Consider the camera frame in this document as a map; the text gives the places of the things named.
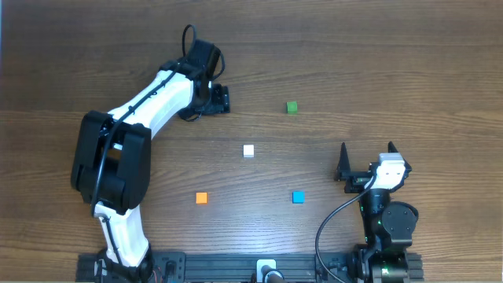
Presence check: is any mounting rail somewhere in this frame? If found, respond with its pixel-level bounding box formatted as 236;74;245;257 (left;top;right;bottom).
76;251;425;283

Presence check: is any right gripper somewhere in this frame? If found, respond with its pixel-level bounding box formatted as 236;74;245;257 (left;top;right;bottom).
334;141;413;194

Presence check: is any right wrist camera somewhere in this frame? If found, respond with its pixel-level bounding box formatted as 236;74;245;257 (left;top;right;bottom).
368;152;406;192

